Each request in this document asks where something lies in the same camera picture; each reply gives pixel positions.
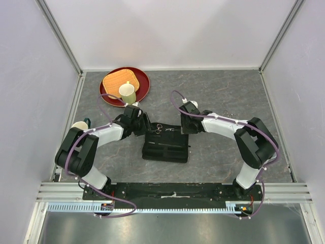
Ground silver scissors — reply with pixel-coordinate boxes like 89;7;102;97
154;124;175;135
223;109;236;118

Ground black tool case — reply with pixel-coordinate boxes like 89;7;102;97
142;123;189;163

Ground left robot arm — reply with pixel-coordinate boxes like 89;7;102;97
54;105;151;200

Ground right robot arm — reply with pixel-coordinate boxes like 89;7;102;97
178;99;280;200

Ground pale green cup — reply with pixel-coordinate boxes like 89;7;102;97
118;81;136;104

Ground orange woven mat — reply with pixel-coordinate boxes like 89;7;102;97
102;69;140;98

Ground dark green mug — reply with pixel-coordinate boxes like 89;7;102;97
72;118;91;130

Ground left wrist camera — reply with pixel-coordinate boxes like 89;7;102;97
124;102;140;108

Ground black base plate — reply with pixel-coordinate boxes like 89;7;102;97
104;182;263;208

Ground grey slotted cable duct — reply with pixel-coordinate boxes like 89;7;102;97
47;202;249;214

